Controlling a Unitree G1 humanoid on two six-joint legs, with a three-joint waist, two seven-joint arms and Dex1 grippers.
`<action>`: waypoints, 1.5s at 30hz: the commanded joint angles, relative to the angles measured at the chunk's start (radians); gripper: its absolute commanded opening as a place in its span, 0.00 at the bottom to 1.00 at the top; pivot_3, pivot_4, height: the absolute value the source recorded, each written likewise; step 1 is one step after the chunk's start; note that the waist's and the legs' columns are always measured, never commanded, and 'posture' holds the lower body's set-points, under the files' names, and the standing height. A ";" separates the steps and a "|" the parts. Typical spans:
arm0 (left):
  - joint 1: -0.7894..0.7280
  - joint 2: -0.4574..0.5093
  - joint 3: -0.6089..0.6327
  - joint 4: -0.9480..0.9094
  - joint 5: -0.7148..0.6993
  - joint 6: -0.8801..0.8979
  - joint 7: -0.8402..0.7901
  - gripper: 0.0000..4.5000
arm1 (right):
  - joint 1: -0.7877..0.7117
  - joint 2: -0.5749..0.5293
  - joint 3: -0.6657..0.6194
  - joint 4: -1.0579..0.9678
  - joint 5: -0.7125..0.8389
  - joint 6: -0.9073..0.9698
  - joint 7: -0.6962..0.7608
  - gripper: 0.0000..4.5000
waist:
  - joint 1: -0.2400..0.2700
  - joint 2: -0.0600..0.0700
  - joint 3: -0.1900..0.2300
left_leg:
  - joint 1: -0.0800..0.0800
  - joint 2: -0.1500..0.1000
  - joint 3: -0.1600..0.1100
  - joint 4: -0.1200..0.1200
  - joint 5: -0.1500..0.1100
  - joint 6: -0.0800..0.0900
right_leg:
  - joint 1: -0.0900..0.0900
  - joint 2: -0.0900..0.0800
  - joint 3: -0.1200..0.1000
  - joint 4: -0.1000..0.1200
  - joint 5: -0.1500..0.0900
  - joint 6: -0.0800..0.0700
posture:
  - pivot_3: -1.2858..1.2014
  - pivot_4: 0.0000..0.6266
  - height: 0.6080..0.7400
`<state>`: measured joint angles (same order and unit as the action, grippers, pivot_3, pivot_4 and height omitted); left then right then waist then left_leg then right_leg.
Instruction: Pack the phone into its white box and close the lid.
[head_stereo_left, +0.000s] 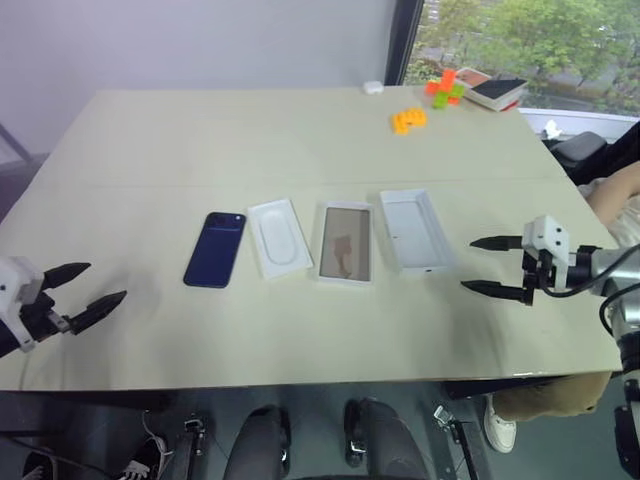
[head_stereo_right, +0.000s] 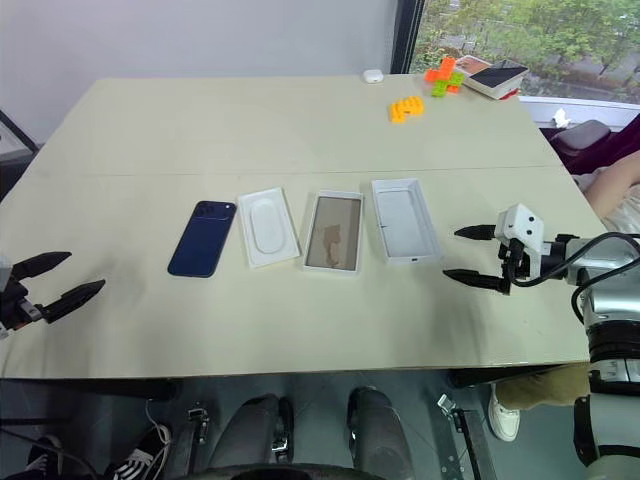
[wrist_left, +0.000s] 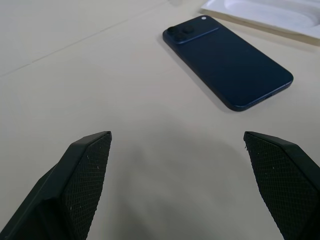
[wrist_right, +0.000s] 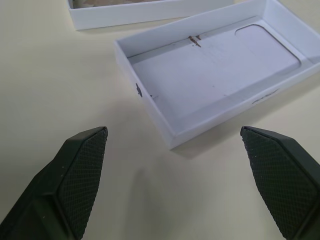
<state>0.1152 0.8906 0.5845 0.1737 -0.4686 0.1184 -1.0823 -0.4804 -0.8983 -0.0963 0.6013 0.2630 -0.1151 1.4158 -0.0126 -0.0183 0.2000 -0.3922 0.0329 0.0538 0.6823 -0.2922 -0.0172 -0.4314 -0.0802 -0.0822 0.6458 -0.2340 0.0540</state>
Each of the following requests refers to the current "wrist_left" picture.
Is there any dark blue smartphone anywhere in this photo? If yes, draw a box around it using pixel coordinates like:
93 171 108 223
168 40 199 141
162 14 294 114

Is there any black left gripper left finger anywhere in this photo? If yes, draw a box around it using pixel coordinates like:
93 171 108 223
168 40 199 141
0 130 113 240

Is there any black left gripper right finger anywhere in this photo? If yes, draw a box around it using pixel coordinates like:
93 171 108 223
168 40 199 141
243 131 320 240

